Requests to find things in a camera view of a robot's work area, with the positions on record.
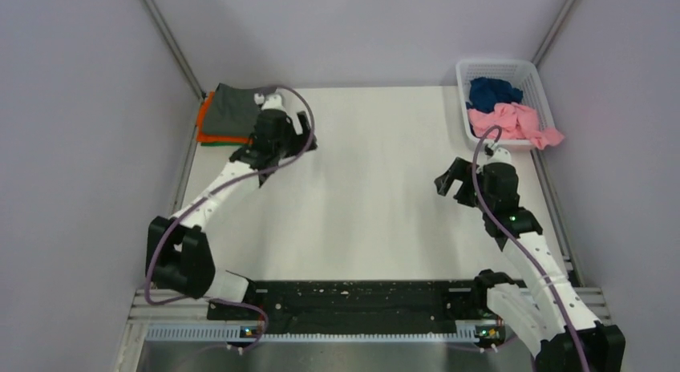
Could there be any folded green t-shirt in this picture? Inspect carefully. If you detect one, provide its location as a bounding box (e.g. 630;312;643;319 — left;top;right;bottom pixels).
200;141;245;147

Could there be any pink t-shirt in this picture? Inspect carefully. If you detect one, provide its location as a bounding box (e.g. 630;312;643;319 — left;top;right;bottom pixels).
467;103;565;150

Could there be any aluminium frame rail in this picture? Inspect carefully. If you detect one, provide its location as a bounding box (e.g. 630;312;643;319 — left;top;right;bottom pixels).
127;289;169;322

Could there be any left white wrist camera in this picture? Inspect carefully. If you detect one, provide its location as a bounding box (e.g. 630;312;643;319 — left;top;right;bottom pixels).
253;91;285;111

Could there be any white plastic basket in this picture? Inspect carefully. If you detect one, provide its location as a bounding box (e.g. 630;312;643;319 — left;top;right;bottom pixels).
455;59;555;151

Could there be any navy blue t-shirt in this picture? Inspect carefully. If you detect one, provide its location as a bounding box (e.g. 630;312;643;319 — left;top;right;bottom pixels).
466;77;524;114

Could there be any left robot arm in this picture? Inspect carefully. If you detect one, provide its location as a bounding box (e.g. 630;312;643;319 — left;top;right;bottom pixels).
145;109;317;319

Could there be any white slotted cable duct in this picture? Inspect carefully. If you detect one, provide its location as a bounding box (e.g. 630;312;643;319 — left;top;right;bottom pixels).
146;324;480;343

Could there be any folded orange t-shirt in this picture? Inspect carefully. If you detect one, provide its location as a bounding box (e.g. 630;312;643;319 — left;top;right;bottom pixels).
196;91;253;144

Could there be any grey t-shirt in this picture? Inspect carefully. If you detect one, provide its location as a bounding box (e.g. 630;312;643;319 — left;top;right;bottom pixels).
202;83;262;137

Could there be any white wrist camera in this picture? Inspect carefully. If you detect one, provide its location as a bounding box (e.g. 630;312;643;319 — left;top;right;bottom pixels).
483;146;513;166
253;91;285;111

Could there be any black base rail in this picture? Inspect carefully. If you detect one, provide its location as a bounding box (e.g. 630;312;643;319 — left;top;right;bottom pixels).
207;281;509;341

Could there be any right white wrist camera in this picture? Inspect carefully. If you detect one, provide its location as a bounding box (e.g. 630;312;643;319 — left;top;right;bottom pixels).
483;146;513;166

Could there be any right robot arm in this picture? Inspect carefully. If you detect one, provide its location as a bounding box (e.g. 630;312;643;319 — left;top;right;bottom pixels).
435;157;626;371

